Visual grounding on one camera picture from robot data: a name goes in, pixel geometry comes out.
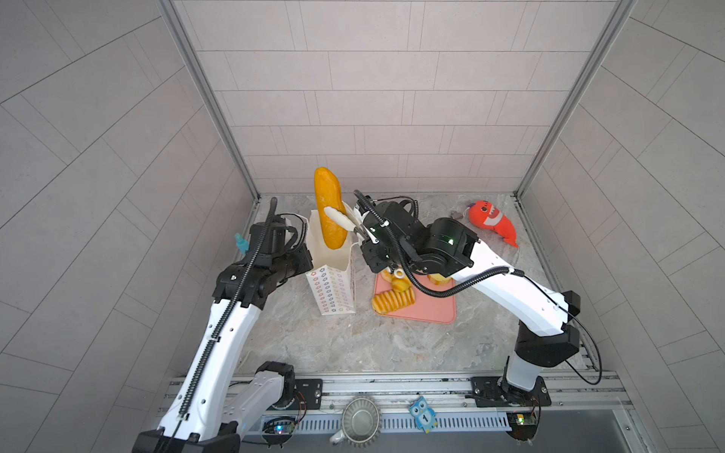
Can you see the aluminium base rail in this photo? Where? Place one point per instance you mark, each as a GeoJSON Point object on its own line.
{"type": "Point", "coordinates": [461, 401]}

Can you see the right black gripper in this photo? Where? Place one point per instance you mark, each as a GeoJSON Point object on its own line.
{"type": "Point", "coordinates": [367, 246]}

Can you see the ring shaped bread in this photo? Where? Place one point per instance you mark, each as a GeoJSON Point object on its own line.
{"type": "Point", "coordinates": [387, 276]}

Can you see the ridged yellow bread loaf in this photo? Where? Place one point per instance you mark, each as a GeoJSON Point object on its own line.
{"type": "Point", "coordinates": [392, 300]}

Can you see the right circuit board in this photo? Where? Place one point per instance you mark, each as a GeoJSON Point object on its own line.
{"type": "Point", "coordinates": [523, 426]}

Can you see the left green circuit board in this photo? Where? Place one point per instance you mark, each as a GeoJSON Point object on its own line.
{"type": "Point", "coordinates": [279, 430]}

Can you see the cut yellow bread roll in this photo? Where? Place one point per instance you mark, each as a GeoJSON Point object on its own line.
{"type": "Point", "coordinates": [438, 279]}

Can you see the pink plastic tray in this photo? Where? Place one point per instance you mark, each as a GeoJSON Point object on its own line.
{"type": "Point", "coordinates": [426, 308]}

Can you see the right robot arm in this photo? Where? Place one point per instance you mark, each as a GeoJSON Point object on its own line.
{"type": "Point", "coordinates": [446, 258]}

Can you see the red plush fish toy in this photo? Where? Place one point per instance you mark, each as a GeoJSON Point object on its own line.
{"type": "Point", "coordinates": [485, 216]}

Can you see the blue owl figurine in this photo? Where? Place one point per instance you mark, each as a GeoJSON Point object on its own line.
{"type": "Point", "coordinates": [423, 414]}

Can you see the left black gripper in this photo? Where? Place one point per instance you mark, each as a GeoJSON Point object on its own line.
{"type": "Point", "coordinates": [303, 258]}

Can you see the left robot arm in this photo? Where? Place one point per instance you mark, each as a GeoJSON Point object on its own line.
{"type": "Point", "coordinates": [202, 419]}

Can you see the white printed paper bag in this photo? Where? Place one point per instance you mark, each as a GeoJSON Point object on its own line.
{"type": "Point", "coordinates": [332, 277]}

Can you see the teal bottle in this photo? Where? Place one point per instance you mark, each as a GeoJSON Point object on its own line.
{"type": "Point", "coordinates": [241, 243]}

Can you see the long brown baguette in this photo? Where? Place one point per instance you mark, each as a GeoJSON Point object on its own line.
{"type": "Point", "coordinates": [328, 194]}

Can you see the round striped bun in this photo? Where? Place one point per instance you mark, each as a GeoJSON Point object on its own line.
{"type": "Point", "coordinates": [400, 285]}

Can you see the metal fluted cup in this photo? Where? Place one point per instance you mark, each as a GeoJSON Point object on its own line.
{"type": "Point", "coordinates": [360, 424]}

